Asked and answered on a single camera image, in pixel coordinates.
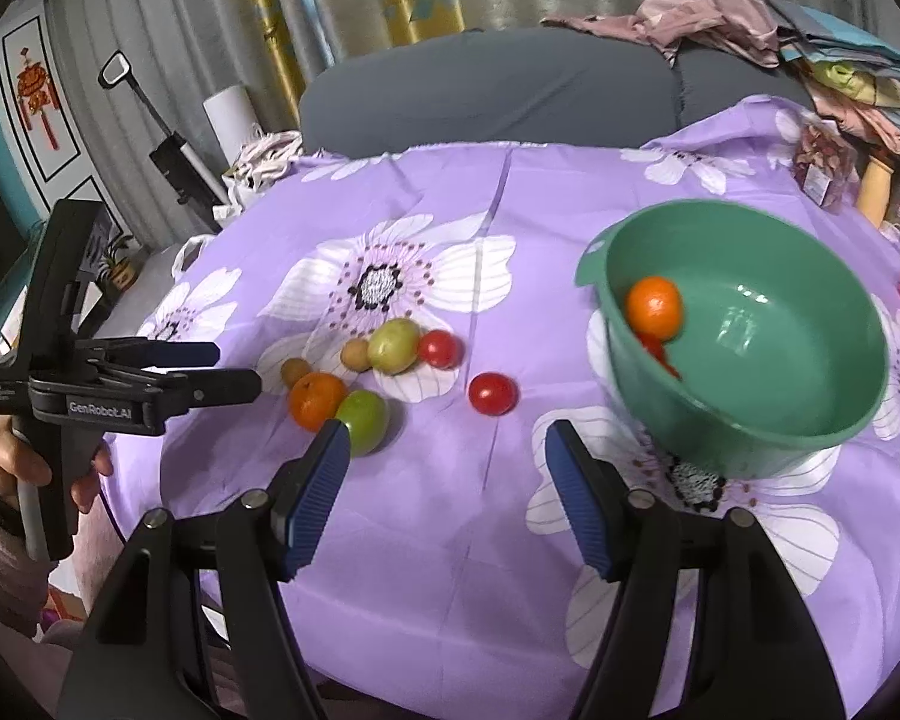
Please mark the grey sheer curtain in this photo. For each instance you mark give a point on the grey sheer curtain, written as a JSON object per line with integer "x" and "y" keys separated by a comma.
{"x": 172, "y": 15}

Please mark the small brown fruit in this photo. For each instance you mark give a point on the small brown fruit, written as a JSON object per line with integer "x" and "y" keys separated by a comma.
{"x": 296, "y": 370}
{"x": 356, "y": 354}

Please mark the white patterned cloth bag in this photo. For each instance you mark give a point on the white patterned cloth bag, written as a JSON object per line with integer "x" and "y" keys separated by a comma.
{"x": 262, "y": 165}

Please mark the pink crumpled cloth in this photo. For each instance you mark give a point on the pink crumpled cloth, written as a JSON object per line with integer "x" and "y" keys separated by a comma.
{"x": 705, "y": 15}

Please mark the red knot wall decoration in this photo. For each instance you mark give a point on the red knot wall decoration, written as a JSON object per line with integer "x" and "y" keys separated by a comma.
{"x": 36, "y": 90}

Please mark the grey sofa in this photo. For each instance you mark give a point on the grey sofa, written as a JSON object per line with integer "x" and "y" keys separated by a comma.
{"x": 495, "y": 97}

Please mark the stack of folded clothes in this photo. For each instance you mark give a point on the stack of folded clothes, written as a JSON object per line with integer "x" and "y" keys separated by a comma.
{"x": 847, "y": 67}

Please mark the beige bottle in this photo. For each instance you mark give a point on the beige bottle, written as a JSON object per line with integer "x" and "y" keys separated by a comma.
{"x": 876, "y": 191}

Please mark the purple floral tablecloth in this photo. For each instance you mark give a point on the purple floral tablecloth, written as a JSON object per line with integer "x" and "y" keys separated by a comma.
{"x": 457, "y": 540}

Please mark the potted plant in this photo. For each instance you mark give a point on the potted plant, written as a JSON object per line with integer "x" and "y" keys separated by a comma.
{"x": 124, "y": 270}

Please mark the red tomato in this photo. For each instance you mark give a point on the red tomato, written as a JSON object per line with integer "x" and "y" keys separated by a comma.
{"x": 656, "y": 354}
{"x": 440, "y": 349}
{"x": 493, "y": 394}

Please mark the white paper roll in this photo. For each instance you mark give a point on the white paper roll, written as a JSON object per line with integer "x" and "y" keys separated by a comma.
{"x": 229, "y": 124}

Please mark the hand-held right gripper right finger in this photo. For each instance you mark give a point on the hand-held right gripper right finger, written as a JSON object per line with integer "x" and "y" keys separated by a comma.
{"x": 585, "y": 502}

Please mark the orange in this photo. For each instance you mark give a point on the orange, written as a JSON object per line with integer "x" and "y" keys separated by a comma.
{"x": 316, "y": 399}
{"x": 654, "y": 307}

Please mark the green apple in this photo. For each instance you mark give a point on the green apple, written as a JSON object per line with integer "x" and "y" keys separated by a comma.
{"x": 366, "y": 416}

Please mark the clear snack packet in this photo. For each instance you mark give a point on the clear snack packet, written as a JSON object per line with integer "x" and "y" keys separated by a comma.
{"x": 825, "y": 161}

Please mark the yellow-green apple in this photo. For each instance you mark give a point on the yellow-green apple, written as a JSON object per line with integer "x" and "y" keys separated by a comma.
{"x": 394, "y": 345}

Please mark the person's left forearm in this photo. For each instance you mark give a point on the person's left forearm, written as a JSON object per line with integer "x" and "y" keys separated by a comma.
{"x": 0, "y": 570}

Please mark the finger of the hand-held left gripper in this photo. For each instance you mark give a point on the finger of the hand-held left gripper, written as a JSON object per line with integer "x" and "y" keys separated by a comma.
{"x": 187, "y": 352}
{"x": 225, "y": 386}

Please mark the green plastic bowl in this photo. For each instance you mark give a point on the green plastic bowl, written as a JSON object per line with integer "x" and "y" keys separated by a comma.
{"x": 780, "y": 360}

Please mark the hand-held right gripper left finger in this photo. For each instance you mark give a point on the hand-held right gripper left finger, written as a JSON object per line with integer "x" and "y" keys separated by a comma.
{"x": 315, "y": 495}

